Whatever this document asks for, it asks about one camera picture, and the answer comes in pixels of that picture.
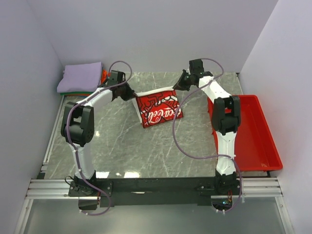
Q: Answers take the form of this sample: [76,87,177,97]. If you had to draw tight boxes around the folded lilac t shirt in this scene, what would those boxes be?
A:
[57,62,102,93]

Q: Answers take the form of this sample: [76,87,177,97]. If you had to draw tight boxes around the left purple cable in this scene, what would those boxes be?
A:
[65,60,134,216]

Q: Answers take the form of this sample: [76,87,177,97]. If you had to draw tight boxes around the purple cable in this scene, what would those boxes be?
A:
[172,58,244,213]
[65,60,134,216]

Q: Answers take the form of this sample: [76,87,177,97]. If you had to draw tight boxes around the folded green t shirt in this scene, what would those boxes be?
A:
[60,92,92,97]

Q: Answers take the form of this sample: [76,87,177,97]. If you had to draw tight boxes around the red plastic bin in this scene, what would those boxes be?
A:
[207,95,283,171]

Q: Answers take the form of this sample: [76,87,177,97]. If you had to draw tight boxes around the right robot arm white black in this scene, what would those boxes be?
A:
[173,58,241,195]

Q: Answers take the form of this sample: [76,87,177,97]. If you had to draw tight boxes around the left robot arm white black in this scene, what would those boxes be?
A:
[61,70,136,196]

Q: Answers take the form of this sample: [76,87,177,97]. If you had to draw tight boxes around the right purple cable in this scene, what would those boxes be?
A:
[172,58,244,213]

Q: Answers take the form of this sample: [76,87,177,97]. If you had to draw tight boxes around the black base bar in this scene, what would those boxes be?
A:
[68,177,244,208]

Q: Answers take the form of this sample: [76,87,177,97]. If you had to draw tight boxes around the aluminium frame rail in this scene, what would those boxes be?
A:
[25,177,283,199]

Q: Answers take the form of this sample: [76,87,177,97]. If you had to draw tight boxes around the folded orange t shirt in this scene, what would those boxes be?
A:
[99,70,108,85]

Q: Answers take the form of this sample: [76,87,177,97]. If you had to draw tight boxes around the white t shirt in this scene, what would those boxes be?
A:
[133,87,179,128]

